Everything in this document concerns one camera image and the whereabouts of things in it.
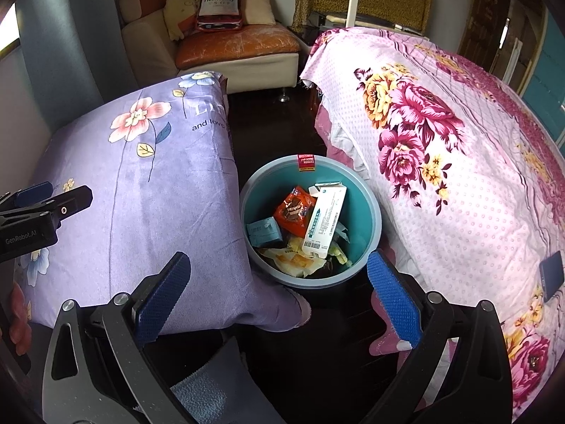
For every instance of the blue grey towel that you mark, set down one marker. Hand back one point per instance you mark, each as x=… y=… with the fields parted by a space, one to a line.
x=212 y=388

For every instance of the long white medicine box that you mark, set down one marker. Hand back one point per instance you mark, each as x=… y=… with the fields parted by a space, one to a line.
x=324 y=221

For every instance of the pink floral blanket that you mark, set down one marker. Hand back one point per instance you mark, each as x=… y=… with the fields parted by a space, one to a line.
x=463 y=185

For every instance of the yellow plush pillow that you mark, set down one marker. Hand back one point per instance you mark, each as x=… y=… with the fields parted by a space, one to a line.
x=178 y=13

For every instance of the cream sofa orange cushion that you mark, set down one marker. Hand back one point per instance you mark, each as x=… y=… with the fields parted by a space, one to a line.
x=238 y=44

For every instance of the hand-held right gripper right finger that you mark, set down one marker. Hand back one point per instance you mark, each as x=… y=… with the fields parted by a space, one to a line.
x=393 y=300

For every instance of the black electronic device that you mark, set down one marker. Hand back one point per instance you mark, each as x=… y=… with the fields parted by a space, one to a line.
x=322 y=20

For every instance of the yellow patterned napkin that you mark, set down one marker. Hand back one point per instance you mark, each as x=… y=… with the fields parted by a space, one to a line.
x=291 y=263

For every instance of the cream pillow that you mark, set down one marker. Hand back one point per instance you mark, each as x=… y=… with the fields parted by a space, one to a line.
x=258 y=6

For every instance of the dark blue smartphone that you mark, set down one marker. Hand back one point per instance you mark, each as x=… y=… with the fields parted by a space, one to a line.
x=552 y=276

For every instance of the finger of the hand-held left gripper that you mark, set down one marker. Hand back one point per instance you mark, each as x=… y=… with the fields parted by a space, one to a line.
x=35 y=192
x=66 y=205

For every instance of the bottle shaped cushion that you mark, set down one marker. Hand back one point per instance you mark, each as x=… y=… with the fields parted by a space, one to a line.
x=218 y=4

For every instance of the purple floral tablecloth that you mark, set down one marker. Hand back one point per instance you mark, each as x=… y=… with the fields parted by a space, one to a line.
x=154 y=185

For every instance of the dark wooden door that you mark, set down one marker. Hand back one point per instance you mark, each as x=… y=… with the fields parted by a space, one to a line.
x=485 y=17

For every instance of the teal wooden panel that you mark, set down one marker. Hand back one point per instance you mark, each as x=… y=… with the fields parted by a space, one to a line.
x=547 y=84

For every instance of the grey curtain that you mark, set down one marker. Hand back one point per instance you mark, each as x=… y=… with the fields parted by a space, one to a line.
x=79 y=31

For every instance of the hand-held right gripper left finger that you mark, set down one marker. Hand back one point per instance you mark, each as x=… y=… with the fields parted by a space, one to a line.
x=163 y=300

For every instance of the blue milk carton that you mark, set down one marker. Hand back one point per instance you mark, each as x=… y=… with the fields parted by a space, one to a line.
x=262 y=232

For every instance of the window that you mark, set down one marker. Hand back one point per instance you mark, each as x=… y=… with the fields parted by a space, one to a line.
x=6 y=35

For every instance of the orange snack wrapper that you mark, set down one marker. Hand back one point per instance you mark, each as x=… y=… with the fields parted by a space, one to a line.
x=293 y=210

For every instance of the teal plastic bin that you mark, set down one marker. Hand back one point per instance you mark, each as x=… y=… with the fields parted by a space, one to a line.
x=357 y=212

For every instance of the person's left hand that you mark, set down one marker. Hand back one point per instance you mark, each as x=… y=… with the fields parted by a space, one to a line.
x=20 y=318

